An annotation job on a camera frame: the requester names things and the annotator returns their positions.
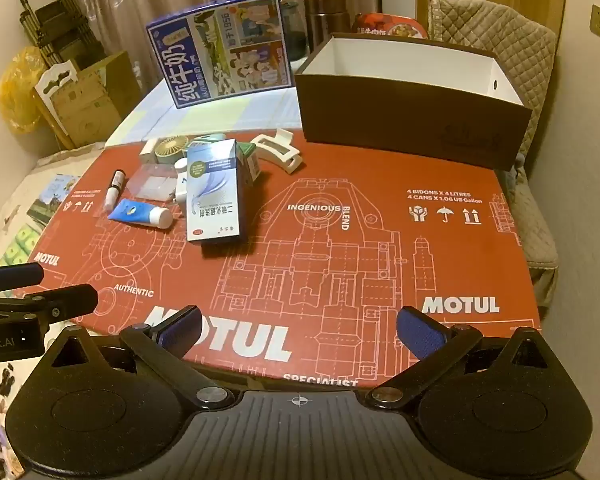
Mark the beige curtain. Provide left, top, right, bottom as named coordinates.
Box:
left=62, top=0, right=486, bottom=91

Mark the teal handheld fan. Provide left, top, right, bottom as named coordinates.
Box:
left=150, top=131, right=227, bottom=167

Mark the green carton box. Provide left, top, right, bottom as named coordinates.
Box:
left=237, top=141, right=262, bottom=186

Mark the blue tube with white cap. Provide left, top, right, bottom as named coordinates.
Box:
left=107, top=198, right=173, bottom=228

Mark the blue checked tablecloth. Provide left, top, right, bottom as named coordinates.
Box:
left=104, top=57, right=321, bottom=148

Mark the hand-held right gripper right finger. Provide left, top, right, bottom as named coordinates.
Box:
left=367, top=305, right=552, bottom=408

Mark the white lip balm stick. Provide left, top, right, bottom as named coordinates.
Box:
left=104, top=170, right=125, bottom=211

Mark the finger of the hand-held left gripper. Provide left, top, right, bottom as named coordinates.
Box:
left=0, top=284, right=99, bottom=332
left=0, top=262, right=45, bottom=293

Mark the red printed cardboard sheet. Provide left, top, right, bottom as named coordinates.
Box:
left=30, top=132, right=543, bottom=392

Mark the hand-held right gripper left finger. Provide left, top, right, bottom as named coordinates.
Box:
left=42, top=305, right=236, bottom=408

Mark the cardboard box with white handle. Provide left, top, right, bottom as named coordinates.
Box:
left=34, top=50, right=143, bottom=150

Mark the black folding rack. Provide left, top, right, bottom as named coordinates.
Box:
left=17, top=0, right=98, bottom=68

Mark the blue and white medicine box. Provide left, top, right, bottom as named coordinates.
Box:
left=186, top=139, right=246, bottom=245

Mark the clear plastic box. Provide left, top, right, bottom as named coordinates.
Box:
left=125, top=162, right=178, bottom=203

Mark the chair with quilted cover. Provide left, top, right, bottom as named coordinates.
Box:
left=426, top=0, right=561, bottom=311

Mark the white power adapter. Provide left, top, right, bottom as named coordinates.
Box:
left=172, top=157, right=191, bottom=206

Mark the printed white bedsheet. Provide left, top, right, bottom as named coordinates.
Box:
left=0, top=142, right=106, bottom=286

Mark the yellow plastic bag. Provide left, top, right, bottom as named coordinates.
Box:
left=0, top=46, right=48, bottom=133

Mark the blue illustrated milk carton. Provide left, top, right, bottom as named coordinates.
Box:
left=146, top=0, right=296, bottom=111

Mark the brown cardboard storage box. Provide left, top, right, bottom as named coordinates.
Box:
left=294, top=32, right=533, bottom=171

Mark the red instant noodle bowl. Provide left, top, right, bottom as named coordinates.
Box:
left=351, top=11, right=429, bottom=40

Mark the dark glass jar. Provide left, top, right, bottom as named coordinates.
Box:
left=280, top=1, right=308, bottom=61

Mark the white hair claw clip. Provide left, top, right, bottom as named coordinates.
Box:
left=250, top=128, right=303, bottom=173

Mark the brown metal thermos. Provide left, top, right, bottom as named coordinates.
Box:
left=302, top=0, right=353, bottom=57

